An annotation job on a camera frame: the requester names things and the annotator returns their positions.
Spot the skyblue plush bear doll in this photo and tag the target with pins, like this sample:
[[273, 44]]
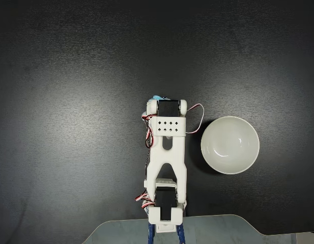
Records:
[[158, 97]]

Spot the white ceramic bowl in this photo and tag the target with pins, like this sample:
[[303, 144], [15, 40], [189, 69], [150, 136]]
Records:
[[230, 145]]

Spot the blue table clamp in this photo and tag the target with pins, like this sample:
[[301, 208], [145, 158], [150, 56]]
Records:
[[181, 233], [150, 233]]

